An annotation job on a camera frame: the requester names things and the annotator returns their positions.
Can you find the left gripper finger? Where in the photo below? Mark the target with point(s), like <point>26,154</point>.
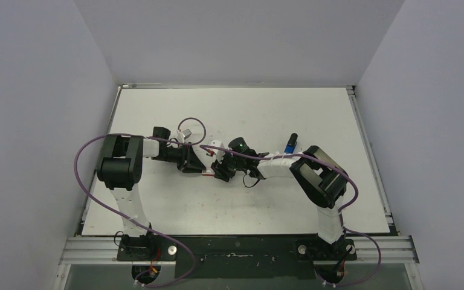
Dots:
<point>190,155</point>
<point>192,168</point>

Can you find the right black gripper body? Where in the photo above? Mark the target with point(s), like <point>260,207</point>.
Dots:
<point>224,168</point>

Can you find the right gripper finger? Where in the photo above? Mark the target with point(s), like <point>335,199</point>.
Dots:
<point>217,165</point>
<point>224,175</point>

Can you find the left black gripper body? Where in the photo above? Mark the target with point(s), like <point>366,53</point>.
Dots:
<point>179,156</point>

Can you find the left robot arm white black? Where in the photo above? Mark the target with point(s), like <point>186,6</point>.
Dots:
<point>120,167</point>

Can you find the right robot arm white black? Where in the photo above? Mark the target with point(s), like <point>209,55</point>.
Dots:
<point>316,173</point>

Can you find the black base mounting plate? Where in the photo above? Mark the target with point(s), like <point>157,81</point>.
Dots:
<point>156,259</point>

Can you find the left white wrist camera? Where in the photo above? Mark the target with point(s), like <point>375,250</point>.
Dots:
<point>183,135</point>

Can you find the aluminium frame rail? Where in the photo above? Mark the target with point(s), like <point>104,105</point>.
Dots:
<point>104,251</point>

